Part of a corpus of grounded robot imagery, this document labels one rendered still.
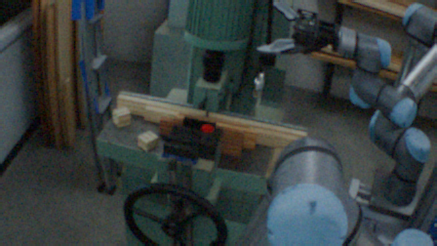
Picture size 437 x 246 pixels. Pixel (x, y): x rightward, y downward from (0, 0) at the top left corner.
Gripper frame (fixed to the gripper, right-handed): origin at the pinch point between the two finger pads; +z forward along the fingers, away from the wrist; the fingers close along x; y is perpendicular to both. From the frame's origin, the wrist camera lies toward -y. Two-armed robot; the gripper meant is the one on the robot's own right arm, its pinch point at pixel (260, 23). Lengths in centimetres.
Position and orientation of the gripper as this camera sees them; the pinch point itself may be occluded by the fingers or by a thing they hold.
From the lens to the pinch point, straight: 110.4
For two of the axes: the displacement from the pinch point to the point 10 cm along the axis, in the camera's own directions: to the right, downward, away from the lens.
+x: -2.2, 9.5, -2.3
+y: -0.7, -2.6, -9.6
